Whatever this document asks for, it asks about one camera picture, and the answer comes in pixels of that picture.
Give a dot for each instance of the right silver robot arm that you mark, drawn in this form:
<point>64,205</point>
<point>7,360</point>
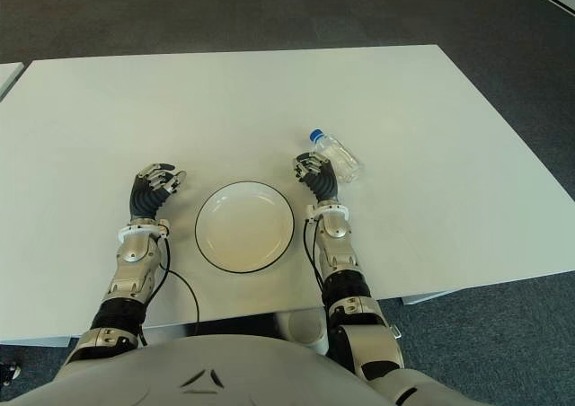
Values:
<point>337,253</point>

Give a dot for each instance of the small metal bracket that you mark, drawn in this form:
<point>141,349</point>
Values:
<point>396,330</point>

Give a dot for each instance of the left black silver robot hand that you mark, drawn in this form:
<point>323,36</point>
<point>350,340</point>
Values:
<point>146,197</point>

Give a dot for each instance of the clear bottle with blue cap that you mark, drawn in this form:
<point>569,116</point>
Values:
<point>343,161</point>

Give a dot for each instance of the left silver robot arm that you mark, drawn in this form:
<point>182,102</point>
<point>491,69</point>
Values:
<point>135,253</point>

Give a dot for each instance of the grey robot torso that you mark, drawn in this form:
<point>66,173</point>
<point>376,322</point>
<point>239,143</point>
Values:
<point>224,370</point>

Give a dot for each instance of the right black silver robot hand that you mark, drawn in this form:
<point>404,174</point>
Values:
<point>323,181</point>

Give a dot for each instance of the white plate with black rim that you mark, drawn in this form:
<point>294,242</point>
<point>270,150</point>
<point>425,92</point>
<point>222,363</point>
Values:
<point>245,226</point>

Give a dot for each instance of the black stand with caster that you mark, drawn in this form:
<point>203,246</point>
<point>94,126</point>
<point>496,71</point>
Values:
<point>11,372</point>

